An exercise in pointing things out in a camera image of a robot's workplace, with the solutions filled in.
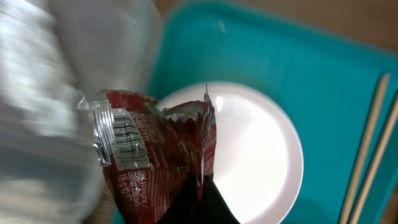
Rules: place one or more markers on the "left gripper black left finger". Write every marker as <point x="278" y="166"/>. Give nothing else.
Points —
<point x="183" y="209"/>

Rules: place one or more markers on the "white round plate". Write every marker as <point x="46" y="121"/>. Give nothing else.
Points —
<point x="258" y="167"/>

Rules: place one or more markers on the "wooden chopstick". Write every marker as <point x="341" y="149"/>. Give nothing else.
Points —
<point x="366" y="139"/>
<point x="375" y="162"/>

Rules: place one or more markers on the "clear plastic bin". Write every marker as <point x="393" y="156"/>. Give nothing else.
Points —
<point x="53" y="55"/>

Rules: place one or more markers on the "teal plastic tray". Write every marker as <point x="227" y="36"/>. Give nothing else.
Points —
<point x="325" y="86"/>

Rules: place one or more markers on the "red snack wrapper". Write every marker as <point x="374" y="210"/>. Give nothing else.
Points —
<point x="147" y="154"/>

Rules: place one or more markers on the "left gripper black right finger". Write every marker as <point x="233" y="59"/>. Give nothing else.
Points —
<point x="212" y="209"/>

